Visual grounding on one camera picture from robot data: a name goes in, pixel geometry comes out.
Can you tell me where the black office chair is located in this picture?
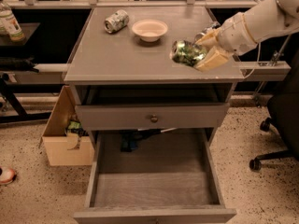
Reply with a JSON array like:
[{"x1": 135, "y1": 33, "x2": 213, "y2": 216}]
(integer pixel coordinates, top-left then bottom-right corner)
[{"x1": 249, "y1": 51, "x2": 299, "y2": 171}]

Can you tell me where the green snack bag in box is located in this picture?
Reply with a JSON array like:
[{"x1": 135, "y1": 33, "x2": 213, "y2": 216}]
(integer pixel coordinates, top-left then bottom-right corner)
[{"x1": 64, "y1": 120, "x2": 84, "y2": 136}]

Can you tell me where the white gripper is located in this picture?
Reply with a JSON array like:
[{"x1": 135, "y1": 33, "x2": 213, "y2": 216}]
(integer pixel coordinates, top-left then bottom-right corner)
[{"x1": 194, "y1": 12, "x2": 257, "y2": 72}]

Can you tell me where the open middle drawer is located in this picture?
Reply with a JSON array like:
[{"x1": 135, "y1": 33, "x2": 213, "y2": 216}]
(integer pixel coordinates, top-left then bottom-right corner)
[{"x1": 74, "y1": 129, "x2": 236, "y2": 224}]

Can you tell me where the silver and blue can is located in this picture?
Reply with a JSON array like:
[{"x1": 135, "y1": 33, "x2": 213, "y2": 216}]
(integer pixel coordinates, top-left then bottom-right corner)
[{"x1": 194, "y1": 21, "x2": 221, "y2": 41}]

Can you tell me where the red and white shoe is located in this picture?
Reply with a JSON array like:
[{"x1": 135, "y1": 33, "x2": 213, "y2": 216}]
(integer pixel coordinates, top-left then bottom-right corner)
[{"x1": 0, "y1": 167, "x2": 16, "y2": 185}]

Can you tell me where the black side table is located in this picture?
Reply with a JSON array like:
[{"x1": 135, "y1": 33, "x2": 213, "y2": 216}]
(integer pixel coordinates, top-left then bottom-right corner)
[{"x1": 0, "y1": 22, "x2": 52, "y2": 124}]

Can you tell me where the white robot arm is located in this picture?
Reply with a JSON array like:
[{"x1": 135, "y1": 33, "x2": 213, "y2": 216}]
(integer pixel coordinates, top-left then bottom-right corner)
[{"x1": 194, "y1": 0, "x2": 299, "y2": 71}]

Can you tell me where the cardboard box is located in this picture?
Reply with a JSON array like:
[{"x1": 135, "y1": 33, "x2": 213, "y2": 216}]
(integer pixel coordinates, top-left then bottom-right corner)
[{"x1": 41, "y1": 86, "x2": 94, "y2": 166}]

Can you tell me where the crushed green can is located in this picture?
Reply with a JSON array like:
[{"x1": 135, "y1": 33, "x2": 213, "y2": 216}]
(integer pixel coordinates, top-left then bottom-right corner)
[{"x1": 170, "y1": 40, "x2": 207, "y2": 67}]

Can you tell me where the round brass drawer knob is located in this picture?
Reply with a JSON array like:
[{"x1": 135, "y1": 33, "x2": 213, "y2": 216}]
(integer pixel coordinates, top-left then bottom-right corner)
[{"x1": 150, "y1": 115, "x2": 158, "y2": 123}]

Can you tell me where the clear plastic bottle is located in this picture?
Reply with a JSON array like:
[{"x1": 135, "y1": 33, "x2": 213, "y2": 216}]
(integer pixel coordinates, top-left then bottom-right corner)
[{"x1": 0, "y1": 0, "x2": 25, "y2": 42}]

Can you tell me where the white and green can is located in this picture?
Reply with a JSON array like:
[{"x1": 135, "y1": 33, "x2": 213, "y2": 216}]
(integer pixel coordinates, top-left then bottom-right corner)
[{"x1": 105, "y1": 9, "x2": 129, "y2": 34}]

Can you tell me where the closed top drawer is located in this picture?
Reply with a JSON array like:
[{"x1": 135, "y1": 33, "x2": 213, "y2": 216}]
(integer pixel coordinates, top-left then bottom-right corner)
[{"x1": 76, "y1": 104, "x2": 229, "y2": 131}]

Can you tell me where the white paper bowl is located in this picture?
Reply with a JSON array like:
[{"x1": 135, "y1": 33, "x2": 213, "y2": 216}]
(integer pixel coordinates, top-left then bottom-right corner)
[{"x1": 132, "y1": 20, "x2": 168, "y2": 42}]

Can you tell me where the grey drawer cabinet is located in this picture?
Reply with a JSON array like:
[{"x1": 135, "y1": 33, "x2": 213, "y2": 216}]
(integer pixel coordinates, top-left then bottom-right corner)
[{"x1": 63, "y1": 5, "x2": 246, "y2": 224}]

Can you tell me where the white cable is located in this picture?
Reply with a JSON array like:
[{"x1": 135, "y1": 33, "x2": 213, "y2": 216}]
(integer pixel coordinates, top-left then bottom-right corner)
[{"x1": 243, "y1": 42, "x2": 263, "y2": 80}]

